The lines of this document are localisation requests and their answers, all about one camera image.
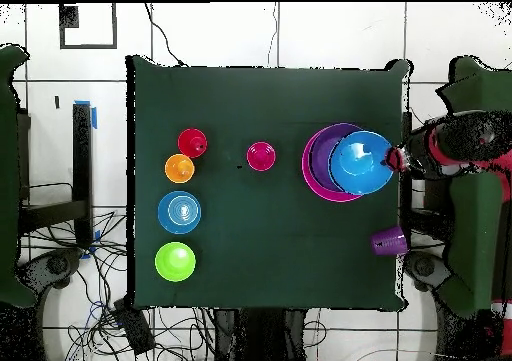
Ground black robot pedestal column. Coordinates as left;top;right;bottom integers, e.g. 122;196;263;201
213;308;307;361

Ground orange plastic cup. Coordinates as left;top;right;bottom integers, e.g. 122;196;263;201
164;153;196;185

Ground tangle of floor cables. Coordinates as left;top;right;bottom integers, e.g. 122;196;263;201
19;210;209;361

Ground shallow light blue plastic bowl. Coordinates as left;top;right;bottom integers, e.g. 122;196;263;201
157;190;202;235

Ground large pink plastic bowl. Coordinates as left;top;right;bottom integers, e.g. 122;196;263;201
301;122;366;203

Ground green cloth covered side table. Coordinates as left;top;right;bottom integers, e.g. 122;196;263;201
435;55;512;318
0;43;37;308

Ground dark green tablecloth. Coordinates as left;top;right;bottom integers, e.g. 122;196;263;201
125;54;413;312

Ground dark square floor frame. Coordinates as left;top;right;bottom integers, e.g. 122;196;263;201
58;2;118;50

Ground purple plastic bowl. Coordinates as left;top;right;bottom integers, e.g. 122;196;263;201
307;123;363;192

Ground thin black floor cable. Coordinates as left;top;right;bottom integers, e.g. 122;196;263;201
143;2;187;67

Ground purple plastic cup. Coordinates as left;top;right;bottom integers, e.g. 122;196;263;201
369;225;409;257

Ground black power adapter box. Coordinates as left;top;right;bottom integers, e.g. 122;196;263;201
113;298;155;356

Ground green plastic bowl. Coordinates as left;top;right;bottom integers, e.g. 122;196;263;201
154;241;197;283

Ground magenta plastic cup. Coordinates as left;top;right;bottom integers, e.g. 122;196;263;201
246;141;277;173

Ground red plastic cup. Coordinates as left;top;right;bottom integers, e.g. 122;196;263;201
177;127;208;159

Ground large light blue plastic bowl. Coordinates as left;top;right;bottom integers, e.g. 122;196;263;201
328;130;395;196

